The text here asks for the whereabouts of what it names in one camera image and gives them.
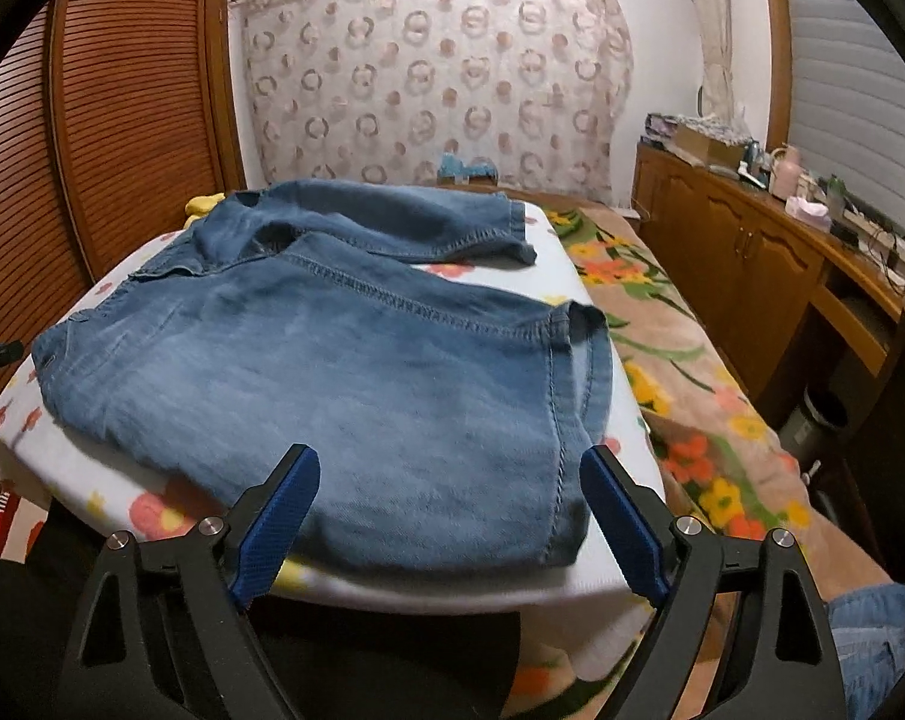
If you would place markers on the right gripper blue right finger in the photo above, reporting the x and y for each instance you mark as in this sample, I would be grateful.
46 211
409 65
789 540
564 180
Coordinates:
779 658

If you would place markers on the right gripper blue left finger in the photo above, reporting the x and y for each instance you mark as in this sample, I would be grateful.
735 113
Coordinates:
162 630

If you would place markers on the blue denim pants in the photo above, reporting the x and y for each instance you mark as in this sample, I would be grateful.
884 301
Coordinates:
449 418

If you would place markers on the blue denim garment at edge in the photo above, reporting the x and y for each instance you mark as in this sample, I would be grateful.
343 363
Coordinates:
868 626

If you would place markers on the white fruit print blanket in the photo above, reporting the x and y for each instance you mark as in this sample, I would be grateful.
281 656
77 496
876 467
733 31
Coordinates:
101 484

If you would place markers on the floral brown bed cover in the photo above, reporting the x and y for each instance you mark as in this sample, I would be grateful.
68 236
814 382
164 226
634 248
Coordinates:
718 458

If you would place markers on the yellow pikachu plush toy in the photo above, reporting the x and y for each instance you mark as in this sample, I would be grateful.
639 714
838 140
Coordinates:
199 207

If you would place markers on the wooden louvered closet door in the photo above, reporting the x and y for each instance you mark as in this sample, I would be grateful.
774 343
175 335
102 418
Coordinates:
113 113

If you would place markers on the wooden sideboard cabinet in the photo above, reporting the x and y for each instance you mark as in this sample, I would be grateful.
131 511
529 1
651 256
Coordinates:
790 308

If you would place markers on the pink bottle on cabinet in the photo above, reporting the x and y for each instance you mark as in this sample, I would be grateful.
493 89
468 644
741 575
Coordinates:
786 172

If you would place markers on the cardboard box on cabinet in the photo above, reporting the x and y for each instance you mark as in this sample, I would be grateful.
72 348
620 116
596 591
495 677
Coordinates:
703 149

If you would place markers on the patterned lace curtain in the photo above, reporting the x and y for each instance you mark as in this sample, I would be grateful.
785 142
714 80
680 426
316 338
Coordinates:
378 90

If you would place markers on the blue item in box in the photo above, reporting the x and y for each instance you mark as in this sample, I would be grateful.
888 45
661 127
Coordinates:
454 171

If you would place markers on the grey window shutter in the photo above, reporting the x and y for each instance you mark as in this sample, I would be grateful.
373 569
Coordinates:
848 102

